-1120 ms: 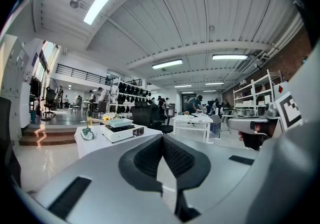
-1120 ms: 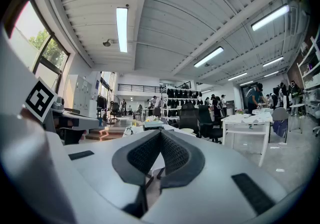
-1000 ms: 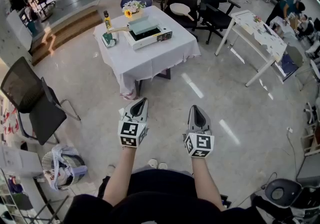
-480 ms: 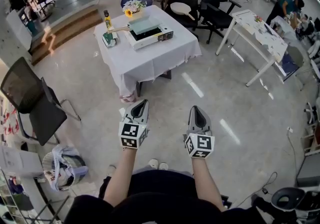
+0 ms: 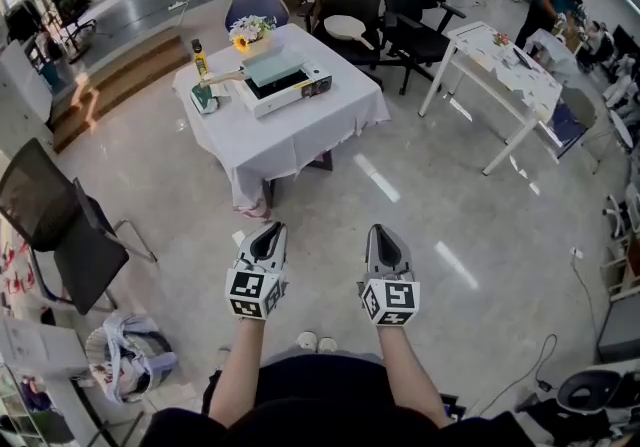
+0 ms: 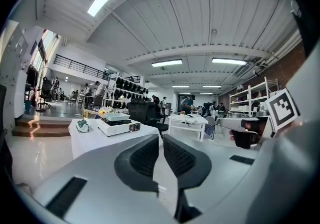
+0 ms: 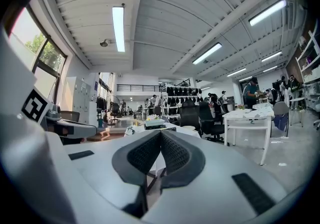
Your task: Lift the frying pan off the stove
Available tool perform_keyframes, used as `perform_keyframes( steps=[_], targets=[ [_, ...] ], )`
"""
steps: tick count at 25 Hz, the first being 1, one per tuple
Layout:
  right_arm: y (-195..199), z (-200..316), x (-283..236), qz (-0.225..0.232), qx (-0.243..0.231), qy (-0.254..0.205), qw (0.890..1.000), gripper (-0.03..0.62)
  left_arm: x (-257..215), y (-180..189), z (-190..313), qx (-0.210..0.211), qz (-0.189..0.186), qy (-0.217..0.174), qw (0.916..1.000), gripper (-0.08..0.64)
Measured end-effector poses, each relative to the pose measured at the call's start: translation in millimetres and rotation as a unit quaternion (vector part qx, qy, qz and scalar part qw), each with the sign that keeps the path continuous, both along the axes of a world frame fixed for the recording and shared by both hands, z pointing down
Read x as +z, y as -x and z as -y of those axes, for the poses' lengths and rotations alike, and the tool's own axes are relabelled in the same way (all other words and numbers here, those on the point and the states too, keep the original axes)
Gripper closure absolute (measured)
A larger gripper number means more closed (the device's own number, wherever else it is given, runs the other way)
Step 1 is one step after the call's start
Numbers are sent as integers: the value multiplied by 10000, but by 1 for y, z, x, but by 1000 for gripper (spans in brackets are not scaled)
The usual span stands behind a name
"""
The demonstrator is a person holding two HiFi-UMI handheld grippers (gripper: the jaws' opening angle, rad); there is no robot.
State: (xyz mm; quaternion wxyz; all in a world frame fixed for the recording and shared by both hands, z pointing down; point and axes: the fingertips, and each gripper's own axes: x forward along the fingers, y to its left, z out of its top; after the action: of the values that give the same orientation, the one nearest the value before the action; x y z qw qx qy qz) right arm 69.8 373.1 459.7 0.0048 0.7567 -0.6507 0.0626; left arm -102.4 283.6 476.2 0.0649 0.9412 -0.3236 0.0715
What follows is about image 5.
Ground blue chair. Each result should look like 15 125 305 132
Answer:
224 0 292 33

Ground white cabinet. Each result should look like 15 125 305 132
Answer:
0 39 54 124

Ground white desk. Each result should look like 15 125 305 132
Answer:
418 20 564 177

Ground square pale green pan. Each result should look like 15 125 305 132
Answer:
199 45 307 87

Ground wooden round paddle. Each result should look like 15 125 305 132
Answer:
323 14 376 52

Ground black mesh visitor chair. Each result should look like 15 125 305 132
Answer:
0 137 159 317

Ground flower arrangement with sunflower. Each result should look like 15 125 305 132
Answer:
228 14 278 54

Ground table with white tablecloth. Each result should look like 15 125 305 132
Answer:
172 23 392 221

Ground person's black shirt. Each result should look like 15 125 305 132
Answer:
139 352 537 447

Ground person's right forearm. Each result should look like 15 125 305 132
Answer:
377 324 452 429

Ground green and white packet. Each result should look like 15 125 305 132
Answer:
189 83 222 116

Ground yellow oil bottle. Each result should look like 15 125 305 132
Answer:
191 38 211 84

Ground wooden steps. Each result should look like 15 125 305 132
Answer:
49 27 192 154

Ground bag of clothing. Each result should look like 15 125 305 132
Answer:
84 312 179 407

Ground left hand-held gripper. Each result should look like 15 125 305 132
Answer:
224 221 290 322

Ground white induction cooktop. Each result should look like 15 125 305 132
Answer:
234 60 334 120

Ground black floor cable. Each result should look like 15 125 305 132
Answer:
478 333 559 417

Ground teal bin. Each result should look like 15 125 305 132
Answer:
39 59 64 92

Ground black office chair with armrests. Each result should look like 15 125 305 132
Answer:
382 0 468 97

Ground person's left forearm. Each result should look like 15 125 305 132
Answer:
207 317 267 429

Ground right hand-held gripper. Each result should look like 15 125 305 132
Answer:
356 223 422 328

